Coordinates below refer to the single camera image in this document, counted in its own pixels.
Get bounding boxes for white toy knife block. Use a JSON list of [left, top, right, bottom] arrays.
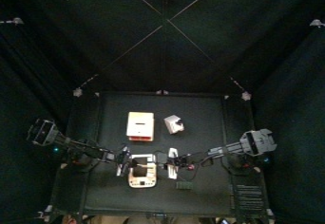
[[162, 114, 186, 136]]

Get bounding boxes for white box with red base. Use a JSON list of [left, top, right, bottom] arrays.
[[126, 111, 156, 142]]

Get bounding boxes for black labelled panel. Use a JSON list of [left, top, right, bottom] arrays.
[[233, 183, 263, 216]]

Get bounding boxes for thin diagonal cord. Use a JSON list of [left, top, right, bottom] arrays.
[[118, 0, 247, 94], [79, 0, 225, 89]]

